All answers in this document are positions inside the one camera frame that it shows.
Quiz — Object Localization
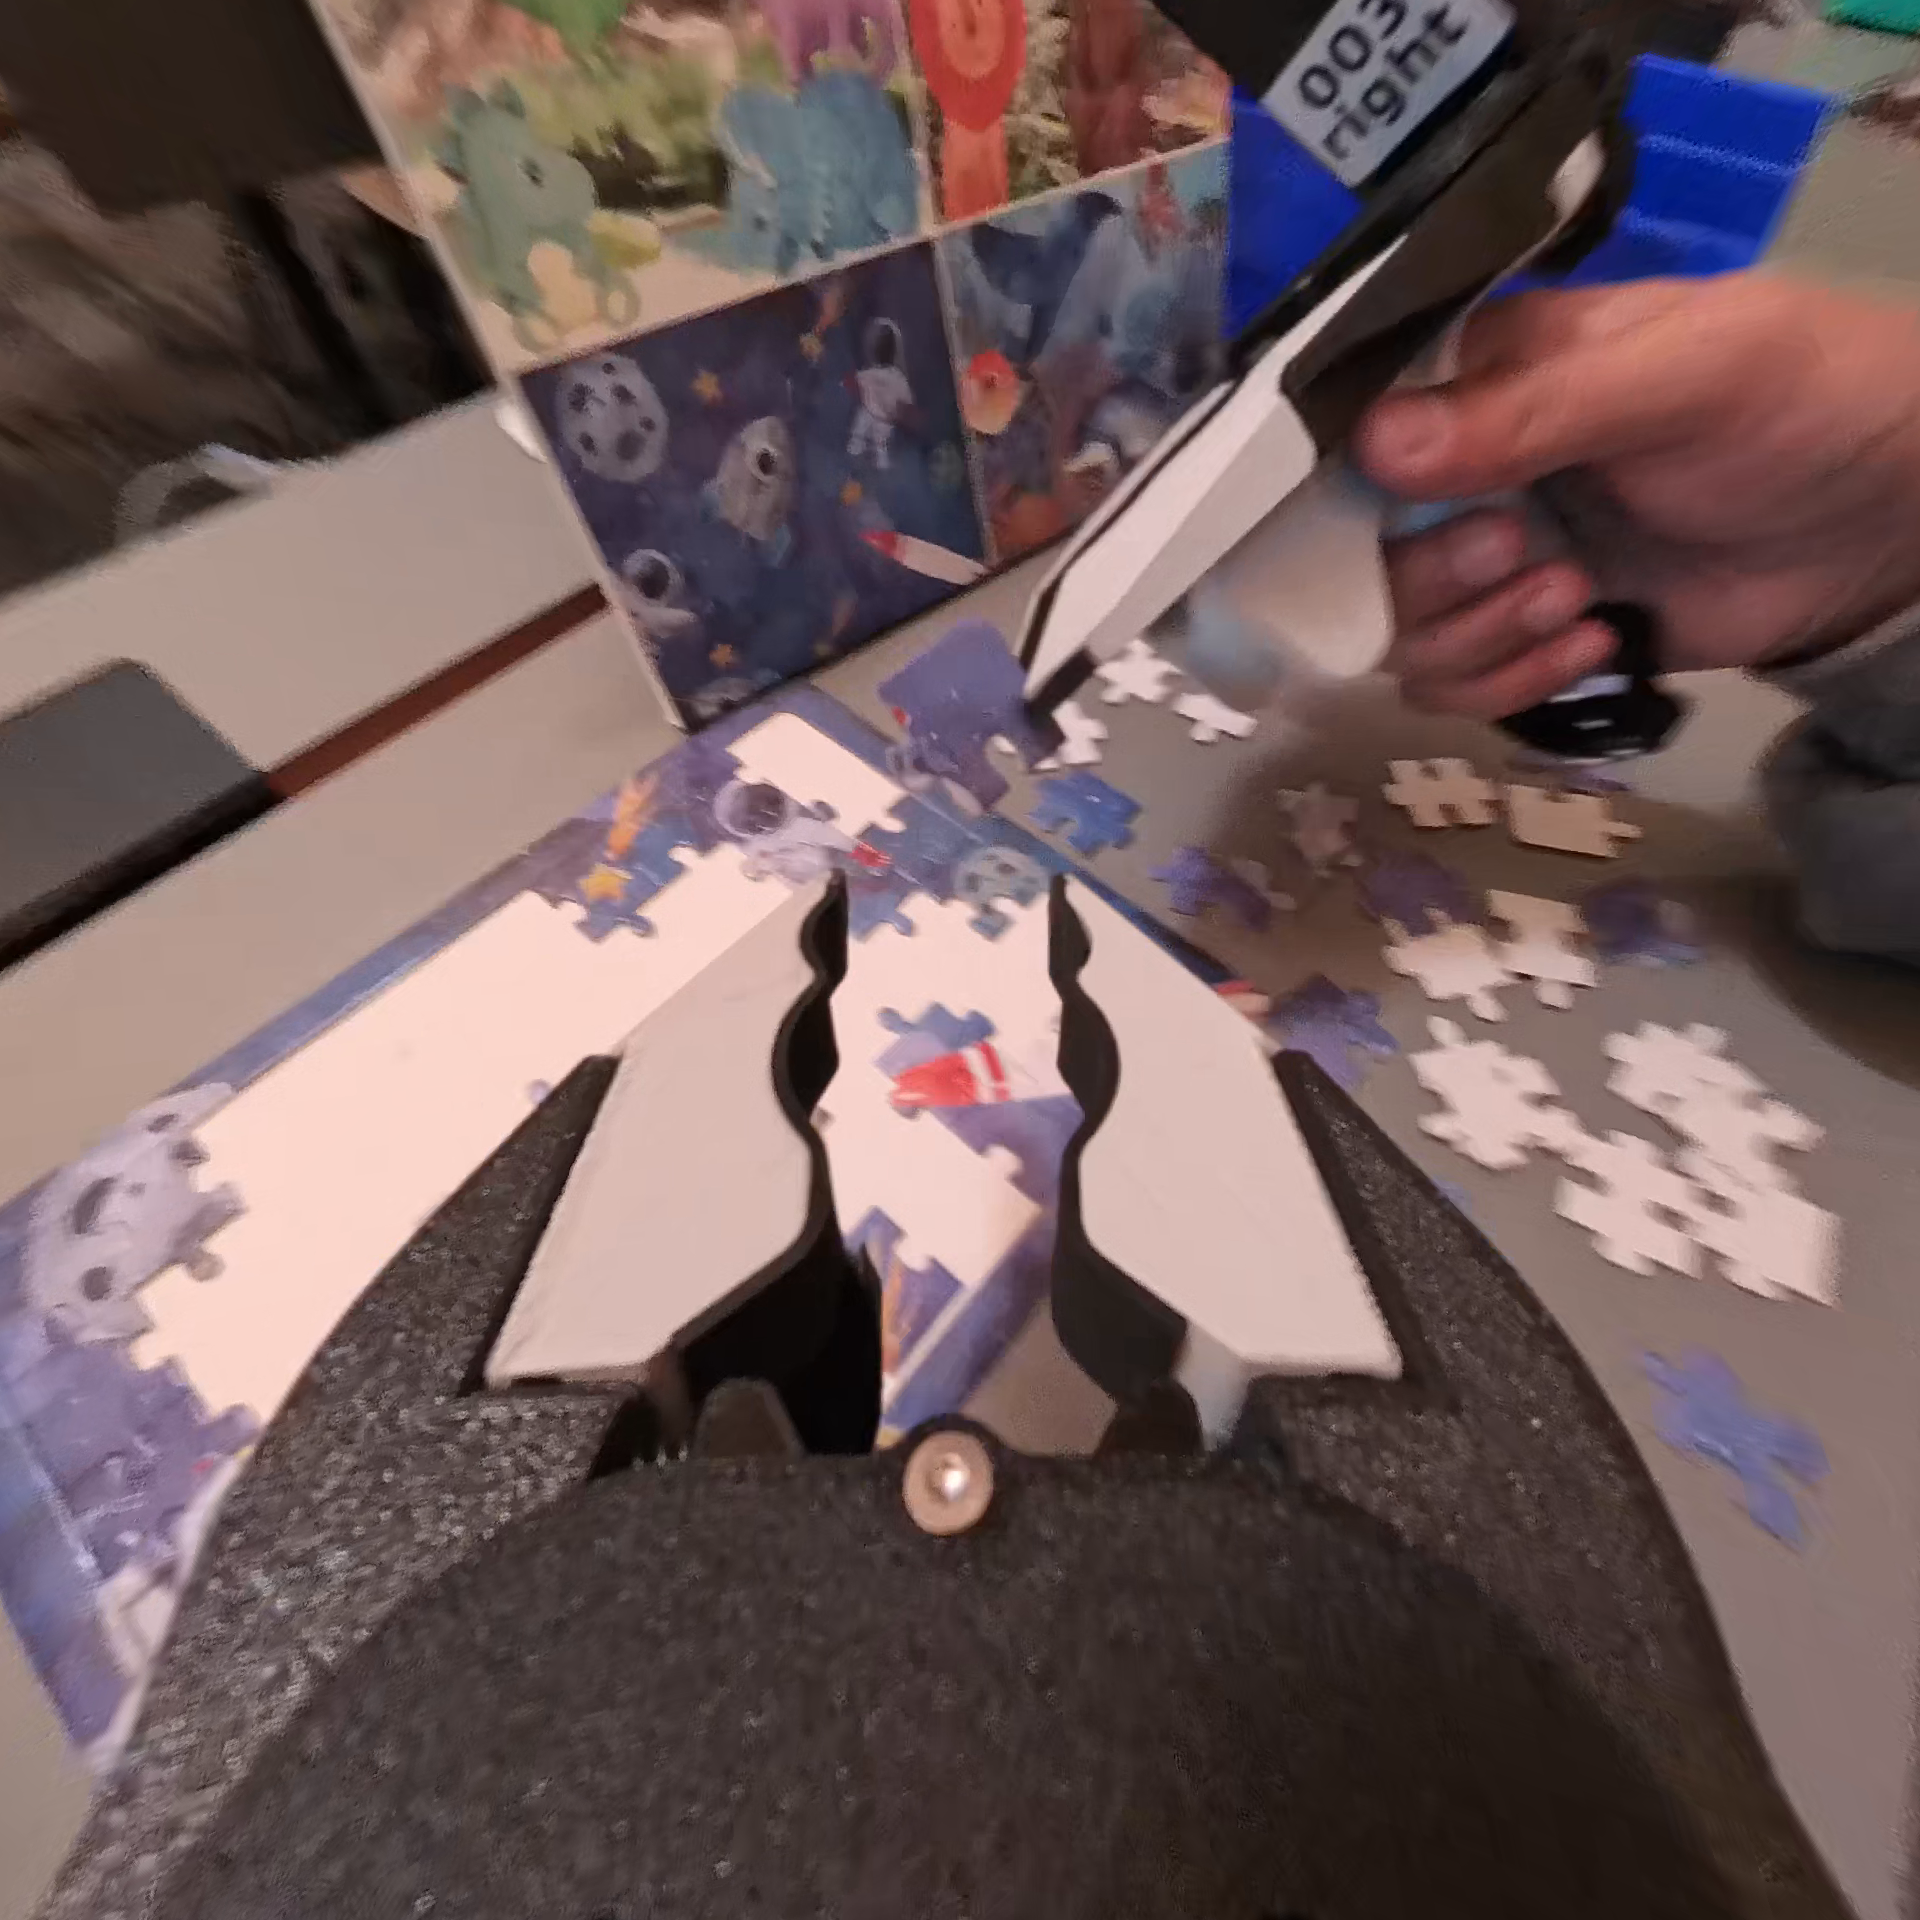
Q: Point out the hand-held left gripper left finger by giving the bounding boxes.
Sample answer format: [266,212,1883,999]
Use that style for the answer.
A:
[481,873,858,1390]

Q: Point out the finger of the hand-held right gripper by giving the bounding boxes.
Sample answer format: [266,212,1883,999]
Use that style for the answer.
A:
[1019,382,1329,707]
[1024,134,1606,629]

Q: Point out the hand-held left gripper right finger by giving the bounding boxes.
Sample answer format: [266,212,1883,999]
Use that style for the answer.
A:
[1045,873,1409,1444]

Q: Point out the joined satellite puzzle pieces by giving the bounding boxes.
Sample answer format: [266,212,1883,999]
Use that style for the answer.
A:
[878,620,1057,812]

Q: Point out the space puzzle board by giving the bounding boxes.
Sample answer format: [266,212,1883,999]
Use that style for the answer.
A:
[0,682,1291,1788]

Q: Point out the person's right forearm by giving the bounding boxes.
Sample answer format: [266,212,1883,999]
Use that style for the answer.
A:
[1755,631,1920,962]

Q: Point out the adjoining grey desk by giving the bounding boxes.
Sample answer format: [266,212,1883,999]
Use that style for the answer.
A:
[0,394,618,781]

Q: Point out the person's right hand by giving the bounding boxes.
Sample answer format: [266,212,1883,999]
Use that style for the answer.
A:
[1353,274,1920,722]

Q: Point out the blue plastic bin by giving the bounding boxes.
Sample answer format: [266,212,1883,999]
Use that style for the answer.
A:
[1228,53,1844,350]

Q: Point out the pile of loose puzzle pieces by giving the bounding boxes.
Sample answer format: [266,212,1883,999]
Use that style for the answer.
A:
[1030,637,1849,1555]

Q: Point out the printed puzzle box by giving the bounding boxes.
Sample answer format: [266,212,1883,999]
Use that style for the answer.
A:
[306,0,1238,735]

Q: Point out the black rounded panel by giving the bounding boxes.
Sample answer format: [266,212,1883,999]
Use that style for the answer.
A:
[0,661,280,962]

